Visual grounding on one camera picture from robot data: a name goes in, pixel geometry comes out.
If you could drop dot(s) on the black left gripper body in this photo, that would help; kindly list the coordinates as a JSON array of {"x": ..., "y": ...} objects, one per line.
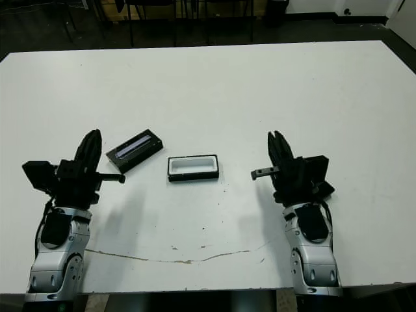
[{"x": 76, "y": 188}]

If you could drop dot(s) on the dark robot lower body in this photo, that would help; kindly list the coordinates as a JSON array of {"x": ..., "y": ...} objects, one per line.
[{"x": 195, "y": 302}]

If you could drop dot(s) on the black box base white inlay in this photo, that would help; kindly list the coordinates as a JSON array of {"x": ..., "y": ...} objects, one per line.
[{"x": 193, "y": 177}]

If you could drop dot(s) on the black waste bin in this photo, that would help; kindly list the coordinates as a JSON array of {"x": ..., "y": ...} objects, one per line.
[{"x": 276, "y": 13}]

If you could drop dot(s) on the black metal chair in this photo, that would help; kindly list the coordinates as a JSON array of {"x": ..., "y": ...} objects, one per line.
[{"x": 132, "y": 32}]

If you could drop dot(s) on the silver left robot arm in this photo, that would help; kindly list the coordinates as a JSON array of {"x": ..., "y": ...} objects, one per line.
[{"x": 55, "y": 260}]

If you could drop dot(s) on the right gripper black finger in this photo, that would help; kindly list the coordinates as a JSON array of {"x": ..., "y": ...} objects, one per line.
[
  {"x": 285, "y": 151},
  {"x": 274, "y": 149}
]

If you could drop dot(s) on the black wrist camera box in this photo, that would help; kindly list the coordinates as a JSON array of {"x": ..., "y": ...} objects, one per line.
[
  {"x": 39, "y": 174},
  {"x": 320, "y": 172}
]

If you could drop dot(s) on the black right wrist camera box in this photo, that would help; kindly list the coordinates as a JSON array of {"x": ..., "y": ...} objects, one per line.
[{"x": 320, "y": 172}]

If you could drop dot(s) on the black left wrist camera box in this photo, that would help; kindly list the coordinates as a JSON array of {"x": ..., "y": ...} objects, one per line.
[{"x": 39, "y": 174}]

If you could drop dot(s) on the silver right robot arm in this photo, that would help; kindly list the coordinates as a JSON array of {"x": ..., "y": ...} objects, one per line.
[{"x": 313, "y": 260}]

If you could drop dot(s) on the brown wooden cabinet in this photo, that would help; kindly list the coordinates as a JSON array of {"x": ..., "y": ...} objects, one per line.
[{"x": 117, "y": 9}]

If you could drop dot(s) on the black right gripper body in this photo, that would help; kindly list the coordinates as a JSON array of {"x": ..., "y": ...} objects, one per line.
[{"x": 294, "y": 182}]

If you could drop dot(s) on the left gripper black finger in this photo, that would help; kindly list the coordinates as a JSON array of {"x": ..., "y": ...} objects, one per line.
[
  {"x": 97, "y": 149},
  {"x": 84, "y": 156}
]

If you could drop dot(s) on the black box lid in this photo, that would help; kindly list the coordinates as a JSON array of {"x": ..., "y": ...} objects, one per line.
[{"x": 136, "y": 152}]

